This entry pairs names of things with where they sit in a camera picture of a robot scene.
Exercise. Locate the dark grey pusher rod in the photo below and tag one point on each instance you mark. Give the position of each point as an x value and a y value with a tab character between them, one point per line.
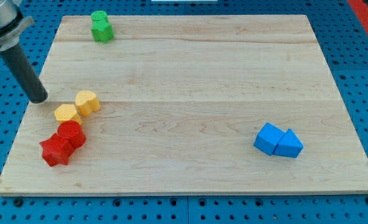
23	72

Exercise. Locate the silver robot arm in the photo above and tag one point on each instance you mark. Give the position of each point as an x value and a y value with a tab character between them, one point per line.
12	24

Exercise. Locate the yellow hexagon block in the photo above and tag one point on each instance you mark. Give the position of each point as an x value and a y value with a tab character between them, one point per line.
67	112

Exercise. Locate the yellow heart block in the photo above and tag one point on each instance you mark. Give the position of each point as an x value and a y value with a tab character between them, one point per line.
87	102

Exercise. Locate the red cylinder block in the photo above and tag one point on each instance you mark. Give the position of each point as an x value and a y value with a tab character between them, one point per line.
72	132

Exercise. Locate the red star block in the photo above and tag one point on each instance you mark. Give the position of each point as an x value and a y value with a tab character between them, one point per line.
56	150

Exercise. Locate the green star block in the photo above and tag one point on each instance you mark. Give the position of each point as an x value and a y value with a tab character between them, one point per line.
102	31

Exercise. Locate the green cylinder block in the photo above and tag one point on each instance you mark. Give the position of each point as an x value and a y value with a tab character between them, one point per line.
98	16

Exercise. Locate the light wooden board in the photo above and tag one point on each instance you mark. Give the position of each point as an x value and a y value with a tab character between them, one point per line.
182	101

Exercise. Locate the blue cube block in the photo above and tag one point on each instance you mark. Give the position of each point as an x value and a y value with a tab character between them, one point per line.
268	138

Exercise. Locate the blue triangle block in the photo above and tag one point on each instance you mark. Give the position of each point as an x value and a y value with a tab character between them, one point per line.
289	145

